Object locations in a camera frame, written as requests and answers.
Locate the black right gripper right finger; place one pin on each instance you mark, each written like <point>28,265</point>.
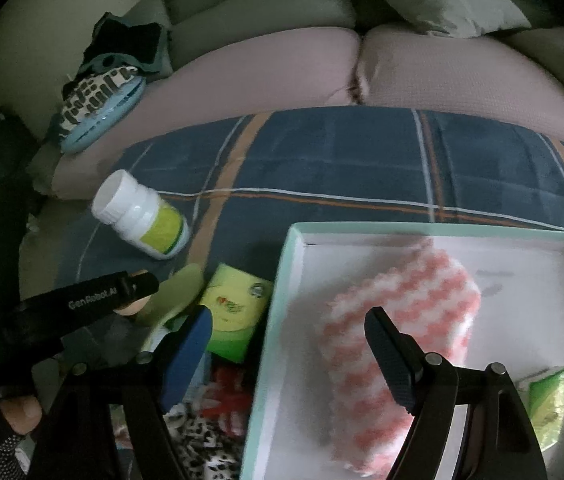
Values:
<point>498,441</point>

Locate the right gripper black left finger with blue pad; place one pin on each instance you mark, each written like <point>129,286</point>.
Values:
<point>162,378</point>

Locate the light green cloth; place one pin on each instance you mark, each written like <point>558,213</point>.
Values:
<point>164,312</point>

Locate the green tissue pack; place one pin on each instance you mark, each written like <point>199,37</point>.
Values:
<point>542,395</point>
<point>236,300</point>

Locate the red pink plush toy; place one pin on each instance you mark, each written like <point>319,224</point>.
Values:
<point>227,403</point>

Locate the pink white striped fluffy towel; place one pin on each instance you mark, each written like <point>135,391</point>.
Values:
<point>429,296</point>

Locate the leopard print fabric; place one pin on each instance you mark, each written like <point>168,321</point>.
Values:
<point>205,452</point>

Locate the mint white shallow box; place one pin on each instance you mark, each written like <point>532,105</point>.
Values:
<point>520,324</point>

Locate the white pill bottle green label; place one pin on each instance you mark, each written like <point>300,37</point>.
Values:
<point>140,216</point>

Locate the navy plaid blanket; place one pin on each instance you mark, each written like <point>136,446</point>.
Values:
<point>242,182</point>

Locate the blue patterned cushion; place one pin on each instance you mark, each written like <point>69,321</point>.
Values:
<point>96,104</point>

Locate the dark teal garment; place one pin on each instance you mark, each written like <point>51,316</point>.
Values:
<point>116,43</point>

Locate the grey green sofa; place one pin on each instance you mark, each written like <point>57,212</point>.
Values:
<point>236,57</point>

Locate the dark wall cabinet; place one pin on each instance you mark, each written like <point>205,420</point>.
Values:
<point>18,144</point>

